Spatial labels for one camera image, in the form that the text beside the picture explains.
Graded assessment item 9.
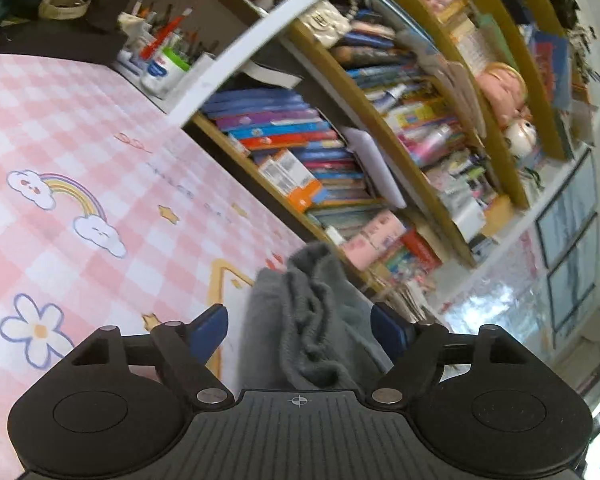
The cream quilted handbag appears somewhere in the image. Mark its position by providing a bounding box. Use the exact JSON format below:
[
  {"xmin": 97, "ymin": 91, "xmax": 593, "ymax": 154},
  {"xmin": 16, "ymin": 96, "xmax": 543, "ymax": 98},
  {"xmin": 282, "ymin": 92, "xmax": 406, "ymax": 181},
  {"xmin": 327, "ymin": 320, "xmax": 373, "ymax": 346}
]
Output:
[{"xmin": 297, "ymin": 0, "xmax": 361, "ymax": 48}]

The blonde doll head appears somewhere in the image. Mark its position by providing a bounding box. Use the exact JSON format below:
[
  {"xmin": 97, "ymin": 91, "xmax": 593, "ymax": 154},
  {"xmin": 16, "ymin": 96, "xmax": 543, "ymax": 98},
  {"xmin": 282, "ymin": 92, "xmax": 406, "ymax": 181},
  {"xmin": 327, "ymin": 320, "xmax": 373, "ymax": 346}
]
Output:
[{"xmin": 475, "ymin": 62, "xmax": 528, "ymax": 126}]

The thick dark book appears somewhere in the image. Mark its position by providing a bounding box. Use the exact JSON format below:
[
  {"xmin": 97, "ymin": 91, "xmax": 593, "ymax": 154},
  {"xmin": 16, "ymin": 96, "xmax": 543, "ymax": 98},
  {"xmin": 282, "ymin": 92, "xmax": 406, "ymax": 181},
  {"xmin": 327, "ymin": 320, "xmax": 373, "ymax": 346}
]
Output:
[{"xmin": 245, "ymin": 60, "xmax": 303, "ymax": 88}]

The brown leather shoe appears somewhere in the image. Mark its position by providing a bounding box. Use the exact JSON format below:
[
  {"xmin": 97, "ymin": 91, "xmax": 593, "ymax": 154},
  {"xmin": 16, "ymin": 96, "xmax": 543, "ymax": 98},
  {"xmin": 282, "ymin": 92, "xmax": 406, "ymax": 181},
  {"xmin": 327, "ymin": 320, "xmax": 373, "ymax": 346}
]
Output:
[{"xmin": 85, "ymin": 0, "xmax": 136, "ymax": 31}]

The white stationery organiser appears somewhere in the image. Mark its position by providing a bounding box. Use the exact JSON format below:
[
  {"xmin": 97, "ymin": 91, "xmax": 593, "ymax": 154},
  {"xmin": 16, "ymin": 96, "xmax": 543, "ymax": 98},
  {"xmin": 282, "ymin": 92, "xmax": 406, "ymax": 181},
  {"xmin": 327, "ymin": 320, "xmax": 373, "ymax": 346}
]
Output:
[{"xmin": 430, "ymin": 150, "xmax": 511, "ymax": 241}]

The orange white box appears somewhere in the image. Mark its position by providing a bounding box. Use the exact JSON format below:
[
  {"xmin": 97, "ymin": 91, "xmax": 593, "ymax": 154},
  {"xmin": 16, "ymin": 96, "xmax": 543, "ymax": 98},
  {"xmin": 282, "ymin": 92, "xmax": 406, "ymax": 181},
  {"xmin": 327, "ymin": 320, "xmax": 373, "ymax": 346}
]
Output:
[
  {"xmin": 272, "ymin": 147, "xmax": 326, "ymax": 212},
  {"xmin": 252, "ymin": 152, "xmax": 293, "ymax": 196}
]

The grey sweatshirt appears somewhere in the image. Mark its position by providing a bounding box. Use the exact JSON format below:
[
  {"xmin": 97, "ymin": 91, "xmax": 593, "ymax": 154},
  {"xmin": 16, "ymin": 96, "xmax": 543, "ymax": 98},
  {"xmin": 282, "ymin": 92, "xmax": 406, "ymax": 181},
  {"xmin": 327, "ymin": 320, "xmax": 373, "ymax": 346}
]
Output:
[{"xmin": 237, "ymin": 242, "xmax": 396, "ymax": 393}]

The small red white box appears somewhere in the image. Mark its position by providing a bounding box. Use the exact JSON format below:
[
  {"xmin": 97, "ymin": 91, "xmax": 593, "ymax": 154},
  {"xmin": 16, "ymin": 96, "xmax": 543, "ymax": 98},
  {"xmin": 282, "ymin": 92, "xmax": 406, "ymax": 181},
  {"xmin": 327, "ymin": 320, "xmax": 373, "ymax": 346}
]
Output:
[{"xmin": 227, "ymin": 132, "xmax": 251, "ymax": 158}]

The white wooden bookshelf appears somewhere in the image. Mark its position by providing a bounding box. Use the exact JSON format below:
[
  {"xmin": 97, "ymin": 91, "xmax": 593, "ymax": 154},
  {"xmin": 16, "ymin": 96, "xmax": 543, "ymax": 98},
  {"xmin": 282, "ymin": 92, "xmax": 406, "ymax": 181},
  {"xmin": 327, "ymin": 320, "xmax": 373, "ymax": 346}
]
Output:
[{"xmin": 165, "ymin": 0, "xmax": 596, "ymax": 321}]

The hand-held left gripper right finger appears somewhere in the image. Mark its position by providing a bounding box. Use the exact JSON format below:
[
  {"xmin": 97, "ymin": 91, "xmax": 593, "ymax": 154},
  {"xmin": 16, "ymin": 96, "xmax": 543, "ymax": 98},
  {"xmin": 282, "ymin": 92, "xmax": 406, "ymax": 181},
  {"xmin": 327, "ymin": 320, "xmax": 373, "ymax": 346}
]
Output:
[{"xmin": 370, "ymin": 304, "xmax": 531, "ymax": 406}]

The row of red-spined books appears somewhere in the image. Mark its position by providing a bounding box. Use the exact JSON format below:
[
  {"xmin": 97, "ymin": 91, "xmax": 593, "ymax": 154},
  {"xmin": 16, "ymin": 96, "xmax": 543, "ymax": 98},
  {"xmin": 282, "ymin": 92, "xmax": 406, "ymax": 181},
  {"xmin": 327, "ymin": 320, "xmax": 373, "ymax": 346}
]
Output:
[{"xmin": 380, "ymin": 230, "xmax": 443, "ymax": 281}]

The row of thin paperback books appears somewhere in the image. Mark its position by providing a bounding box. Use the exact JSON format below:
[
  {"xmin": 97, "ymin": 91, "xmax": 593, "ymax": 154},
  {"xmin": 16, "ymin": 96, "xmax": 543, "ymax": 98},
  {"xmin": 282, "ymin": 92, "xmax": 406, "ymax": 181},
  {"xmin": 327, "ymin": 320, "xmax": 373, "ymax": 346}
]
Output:
[{"xmin": 330, "ymin": 30, "xmax": 481, "ymax": 171}]

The row of colourful slanted books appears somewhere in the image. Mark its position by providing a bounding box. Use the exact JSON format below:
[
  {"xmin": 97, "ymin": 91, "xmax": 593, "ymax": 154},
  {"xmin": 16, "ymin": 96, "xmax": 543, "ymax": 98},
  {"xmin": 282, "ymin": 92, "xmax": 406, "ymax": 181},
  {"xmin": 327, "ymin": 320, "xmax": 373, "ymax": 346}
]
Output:
[{"xmin": 200, "ymin": 87, "xmax": 386, "ymax": 226}]

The pink checked tablecloth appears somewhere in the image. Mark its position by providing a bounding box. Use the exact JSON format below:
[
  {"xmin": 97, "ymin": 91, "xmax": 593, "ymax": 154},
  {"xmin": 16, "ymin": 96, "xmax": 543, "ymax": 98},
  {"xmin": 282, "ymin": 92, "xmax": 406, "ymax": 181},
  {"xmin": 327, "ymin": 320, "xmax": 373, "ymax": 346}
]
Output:
[{"xmin": 0, "ymin": 52, "xmax": 331, "ymax": 480}]

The pink sticker cup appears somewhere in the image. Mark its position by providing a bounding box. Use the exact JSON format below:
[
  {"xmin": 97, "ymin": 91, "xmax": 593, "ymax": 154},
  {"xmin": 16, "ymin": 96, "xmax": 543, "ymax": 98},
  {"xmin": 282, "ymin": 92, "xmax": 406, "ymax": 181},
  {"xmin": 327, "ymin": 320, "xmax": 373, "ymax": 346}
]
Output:
[{"xmin": 342, "ymin": 210, "xmax": 407, "ymax": 268}]

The bundle of pens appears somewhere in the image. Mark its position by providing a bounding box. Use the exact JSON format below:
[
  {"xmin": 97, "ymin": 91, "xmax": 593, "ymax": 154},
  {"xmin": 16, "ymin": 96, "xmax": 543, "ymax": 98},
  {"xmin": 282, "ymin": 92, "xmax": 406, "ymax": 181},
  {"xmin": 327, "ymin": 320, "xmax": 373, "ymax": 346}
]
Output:
[{"xmin": 125, "ymin": 0, "xmax": 216, "ymax": 61}]

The white jar with green rim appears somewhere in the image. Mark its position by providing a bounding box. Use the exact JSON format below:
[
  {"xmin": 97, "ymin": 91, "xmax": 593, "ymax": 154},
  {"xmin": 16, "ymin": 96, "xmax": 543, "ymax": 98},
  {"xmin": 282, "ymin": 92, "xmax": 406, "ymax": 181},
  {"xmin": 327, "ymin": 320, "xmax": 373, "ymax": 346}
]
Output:
[{"xmin": 140, "ymin": 47, "xmax": 191, "ymax": 98}]

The wall poster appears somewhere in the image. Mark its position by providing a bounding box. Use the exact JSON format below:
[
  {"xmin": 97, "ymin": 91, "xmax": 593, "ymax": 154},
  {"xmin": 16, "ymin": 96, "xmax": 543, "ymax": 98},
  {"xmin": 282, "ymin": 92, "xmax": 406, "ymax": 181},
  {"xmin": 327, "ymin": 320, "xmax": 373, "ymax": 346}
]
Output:
[{"xmin": 535, "ymin": 150, "xmax": 600, "ymax": 346}]

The beige woven strap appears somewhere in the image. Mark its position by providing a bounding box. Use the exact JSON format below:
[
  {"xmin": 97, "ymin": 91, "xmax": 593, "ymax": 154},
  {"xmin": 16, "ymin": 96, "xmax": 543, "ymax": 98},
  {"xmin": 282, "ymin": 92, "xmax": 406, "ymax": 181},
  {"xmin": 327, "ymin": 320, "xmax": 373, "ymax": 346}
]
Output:
[{"xmin": 37, "ymin": 0, "xmax": 91, "ymax": 21}]

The white flat panel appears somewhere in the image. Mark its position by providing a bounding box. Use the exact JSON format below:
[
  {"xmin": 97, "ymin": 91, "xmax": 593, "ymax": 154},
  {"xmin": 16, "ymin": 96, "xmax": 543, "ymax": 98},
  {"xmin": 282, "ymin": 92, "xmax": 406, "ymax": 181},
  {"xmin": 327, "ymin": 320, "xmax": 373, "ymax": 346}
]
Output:
[{"xmin": 342, "ymin": 127, "xmax": 408, "ymax": 208}]

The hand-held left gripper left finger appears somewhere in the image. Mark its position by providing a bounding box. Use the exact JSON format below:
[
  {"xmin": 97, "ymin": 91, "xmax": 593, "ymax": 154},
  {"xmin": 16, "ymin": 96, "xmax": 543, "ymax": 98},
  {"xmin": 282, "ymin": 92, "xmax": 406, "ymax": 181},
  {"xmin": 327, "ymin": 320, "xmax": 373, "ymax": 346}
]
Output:
[{"xmin": 67, "ymin": 304, "xmax": 229, "ymax": 409}]

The black box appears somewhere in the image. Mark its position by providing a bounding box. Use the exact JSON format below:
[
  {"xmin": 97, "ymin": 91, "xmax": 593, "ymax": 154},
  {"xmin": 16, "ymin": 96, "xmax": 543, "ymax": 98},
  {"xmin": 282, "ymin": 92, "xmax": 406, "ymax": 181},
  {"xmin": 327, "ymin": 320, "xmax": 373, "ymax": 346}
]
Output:
[{"xmin": 0, "ymin": 15, "xmax": 126, "ymax": 66}]

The white round doll head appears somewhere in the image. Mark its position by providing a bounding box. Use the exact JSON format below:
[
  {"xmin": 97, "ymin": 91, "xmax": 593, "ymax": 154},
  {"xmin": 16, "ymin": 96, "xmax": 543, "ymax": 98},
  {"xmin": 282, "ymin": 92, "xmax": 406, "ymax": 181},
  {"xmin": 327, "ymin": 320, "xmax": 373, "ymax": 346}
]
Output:
[{"xmin": 502, "ymin": 120, "xmax": 538, "ymax": 158}]

